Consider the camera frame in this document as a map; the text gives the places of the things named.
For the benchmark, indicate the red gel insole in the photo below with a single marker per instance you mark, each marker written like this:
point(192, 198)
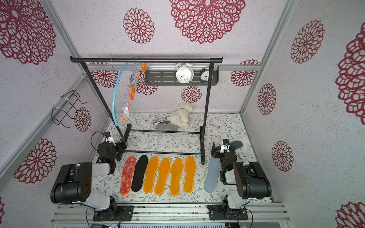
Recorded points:
point(127, 174)

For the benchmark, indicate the green alarm clock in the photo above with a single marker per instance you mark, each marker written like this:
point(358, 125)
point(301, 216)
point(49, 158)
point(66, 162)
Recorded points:
point(204, 76)

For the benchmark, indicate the black insole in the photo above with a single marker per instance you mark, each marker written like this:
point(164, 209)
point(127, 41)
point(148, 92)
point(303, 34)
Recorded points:
point(139, 172)

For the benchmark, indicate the white alarm clock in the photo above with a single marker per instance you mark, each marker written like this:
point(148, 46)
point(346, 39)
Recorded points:
point(184, 72)

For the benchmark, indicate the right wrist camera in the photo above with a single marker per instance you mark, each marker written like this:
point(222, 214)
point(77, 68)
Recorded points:
point(225, 146)

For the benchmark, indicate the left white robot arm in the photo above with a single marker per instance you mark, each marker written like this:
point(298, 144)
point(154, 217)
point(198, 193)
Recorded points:
point(73, 184)

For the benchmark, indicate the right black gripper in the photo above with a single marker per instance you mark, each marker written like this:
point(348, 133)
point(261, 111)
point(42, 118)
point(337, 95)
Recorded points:
point(218, 153)

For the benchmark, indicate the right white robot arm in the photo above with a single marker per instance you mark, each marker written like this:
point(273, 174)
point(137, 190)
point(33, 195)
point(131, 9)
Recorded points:
point(249, 178)

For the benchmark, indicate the blue round clip hanger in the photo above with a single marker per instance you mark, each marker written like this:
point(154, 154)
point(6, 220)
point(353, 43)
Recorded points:
point(134, 84)

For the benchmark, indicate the black wire wall basket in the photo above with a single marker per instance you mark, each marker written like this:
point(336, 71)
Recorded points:
point(70, 98)

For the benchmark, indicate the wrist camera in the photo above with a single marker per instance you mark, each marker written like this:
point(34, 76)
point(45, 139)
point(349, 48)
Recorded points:
point(108, 137)
point(225, 146)

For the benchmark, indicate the printed newspaper pattern insole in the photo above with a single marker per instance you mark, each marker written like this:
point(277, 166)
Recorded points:
point(160, 120)

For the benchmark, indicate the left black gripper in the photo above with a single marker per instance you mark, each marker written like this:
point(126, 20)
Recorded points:
point(120, 147)

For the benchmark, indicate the black metal clothes rack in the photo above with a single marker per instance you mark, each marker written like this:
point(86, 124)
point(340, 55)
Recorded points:
point(124, 136)

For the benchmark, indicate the orange insole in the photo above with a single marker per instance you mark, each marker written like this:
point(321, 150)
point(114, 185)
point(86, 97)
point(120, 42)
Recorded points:
point(190, 171)
point(176, 173)
point(151, 171)
point(163, 173)

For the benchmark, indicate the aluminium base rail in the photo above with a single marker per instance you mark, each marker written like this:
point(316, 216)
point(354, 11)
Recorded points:
point(175, 215)

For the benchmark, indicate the cream plush toy dog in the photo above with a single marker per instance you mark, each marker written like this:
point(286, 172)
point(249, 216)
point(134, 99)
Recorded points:
point(180, 116)

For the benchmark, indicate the grey fabric insole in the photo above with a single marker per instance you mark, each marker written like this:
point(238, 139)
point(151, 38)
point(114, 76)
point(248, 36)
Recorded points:
point(167, 127)

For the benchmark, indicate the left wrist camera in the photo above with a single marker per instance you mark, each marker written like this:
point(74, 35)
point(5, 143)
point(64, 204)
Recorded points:
point(108, 137)

